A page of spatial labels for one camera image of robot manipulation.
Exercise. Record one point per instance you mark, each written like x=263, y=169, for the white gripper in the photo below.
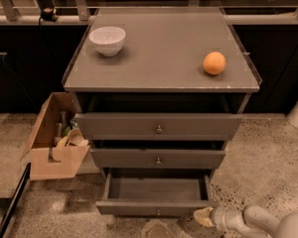
x=219, y=216

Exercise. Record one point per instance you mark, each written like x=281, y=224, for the grey bottom drawer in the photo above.
x=149, y=192

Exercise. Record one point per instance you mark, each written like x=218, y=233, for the grey drawer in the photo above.
x=149, y=192
x=158, y=126
x=157, y=154

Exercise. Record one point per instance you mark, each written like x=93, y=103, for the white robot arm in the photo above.
x=251, y=222

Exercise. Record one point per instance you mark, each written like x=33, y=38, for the grey drawer cabinet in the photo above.
x=170, y=100

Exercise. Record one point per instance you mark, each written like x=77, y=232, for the grey middle drawer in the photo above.
x=157, y=154

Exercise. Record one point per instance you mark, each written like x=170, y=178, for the grey top drawer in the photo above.
x=158, y=126

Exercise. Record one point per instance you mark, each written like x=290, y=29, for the orange fruit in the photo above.
x=214, y=63

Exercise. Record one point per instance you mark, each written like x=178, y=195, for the open cardboard box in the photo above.
x=55, y=154

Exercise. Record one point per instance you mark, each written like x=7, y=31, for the white ceramic bowl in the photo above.
x=108, y=41

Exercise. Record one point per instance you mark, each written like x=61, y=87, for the black bar on floor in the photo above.
x=11, y=205

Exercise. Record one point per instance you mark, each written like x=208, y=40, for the small black device on ledge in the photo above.
x=49, y=14

